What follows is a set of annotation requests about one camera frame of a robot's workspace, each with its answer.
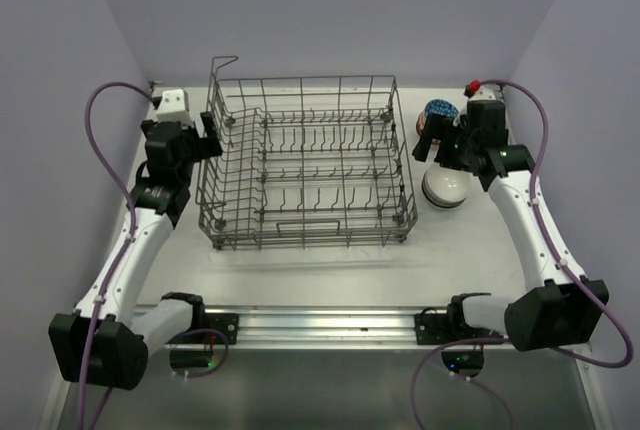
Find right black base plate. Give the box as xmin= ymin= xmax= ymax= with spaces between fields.
xmin=413 ymin=293 xmax=501 ymax=345

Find white ribbed ceramic bowl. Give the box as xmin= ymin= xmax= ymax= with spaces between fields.
xmin=422 ymin=165 xmax=471 ymax=202

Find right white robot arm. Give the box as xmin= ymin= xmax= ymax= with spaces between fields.
xmin=412 ymin=100 xmax=609 ymax=351

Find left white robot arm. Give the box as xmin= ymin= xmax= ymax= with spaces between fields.
xmin=48 ymin=112 xmax=223 ymax=390

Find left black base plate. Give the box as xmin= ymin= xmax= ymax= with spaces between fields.
xmin=181 ymin=312 xmax=240 ymax=347

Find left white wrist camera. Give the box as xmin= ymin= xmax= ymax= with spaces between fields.
xmin=155 ymin=88 xmax=194 ymax=127

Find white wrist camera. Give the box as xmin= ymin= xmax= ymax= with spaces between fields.
xmin=464 ymin=80 xmax=498 ymax=102
xmin=155 ymin=88 xmax=194 ymax=127

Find aluminium mounting rail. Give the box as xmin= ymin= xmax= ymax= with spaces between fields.
xmin=64 ymin=303 xmax=589 ymax=351

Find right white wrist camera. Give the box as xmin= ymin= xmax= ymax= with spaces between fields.
xmin=464 ymin=80 xmax=498 ymax=102

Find blue floral white bowl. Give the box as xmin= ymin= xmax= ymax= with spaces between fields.
xmin=425 ymin=195 xmax=466 ymax=210

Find white bowl dark stripes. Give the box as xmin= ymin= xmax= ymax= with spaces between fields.
xmin=415 ymin=112 xmax=427 ymax=137

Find red diamond pattern bowl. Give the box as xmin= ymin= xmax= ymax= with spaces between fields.
xmin=421 ymin=99 xmax=460 ymax=122

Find grey wire dish rack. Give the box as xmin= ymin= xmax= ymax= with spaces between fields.
xmin=196 ymin=56 xmax=418 ymax=250

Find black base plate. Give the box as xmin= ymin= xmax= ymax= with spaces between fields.
xmin=413 ymin=293 xmax=501 ymax=345
xmin=181 ymin=312 xmax=240 ymax=347

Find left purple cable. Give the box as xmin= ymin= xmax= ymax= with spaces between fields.
xmin=74 ymin=81 xmax=161 ymax=430

